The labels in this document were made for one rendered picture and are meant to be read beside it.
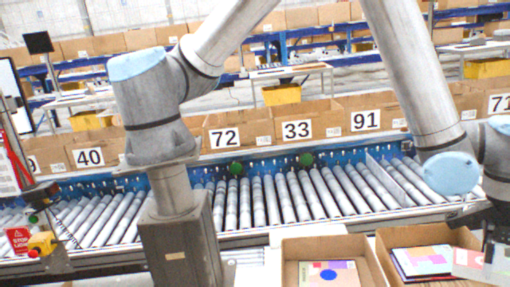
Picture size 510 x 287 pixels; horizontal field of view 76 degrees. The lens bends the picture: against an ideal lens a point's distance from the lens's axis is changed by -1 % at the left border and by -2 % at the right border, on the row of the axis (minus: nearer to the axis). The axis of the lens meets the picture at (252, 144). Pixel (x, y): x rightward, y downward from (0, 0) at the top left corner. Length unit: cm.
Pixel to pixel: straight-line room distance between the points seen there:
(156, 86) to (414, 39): 57
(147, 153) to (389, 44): 59
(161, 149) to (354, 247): 72
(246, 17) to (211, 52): 14
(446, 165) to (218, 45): 60
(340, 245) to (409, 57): 74
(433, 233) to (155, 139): 95
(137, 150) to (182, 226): 24
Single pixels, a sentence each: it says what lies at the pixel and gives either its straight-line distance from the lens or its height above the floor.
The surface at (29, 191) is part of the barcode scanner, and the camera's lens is 145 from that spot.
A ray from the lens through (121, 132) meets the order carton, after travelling 227.
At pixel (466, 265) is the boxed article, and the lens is 98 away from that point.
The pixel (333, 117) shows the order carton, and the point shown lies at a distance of 187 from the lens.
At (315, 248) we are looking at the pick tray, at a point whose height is 80.
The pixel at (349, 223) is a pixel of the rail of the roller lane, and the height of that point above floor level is 73.
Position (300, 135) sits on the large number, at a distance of 186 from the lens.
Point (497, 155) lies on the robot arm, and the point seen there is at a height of 123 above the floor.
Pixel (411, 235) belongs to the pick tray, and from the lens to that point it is 127.
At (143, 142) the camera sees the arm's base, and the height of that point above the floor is 130.
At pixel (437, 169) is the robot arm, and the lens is 67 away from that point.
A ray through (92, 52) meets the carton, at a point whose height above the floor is 145.
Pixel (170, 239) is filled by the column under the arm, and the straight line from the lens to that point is 97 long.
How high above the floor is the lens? 154
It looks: 20 degrees down
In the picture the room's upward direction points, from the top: 8 degrees counter-clockwise
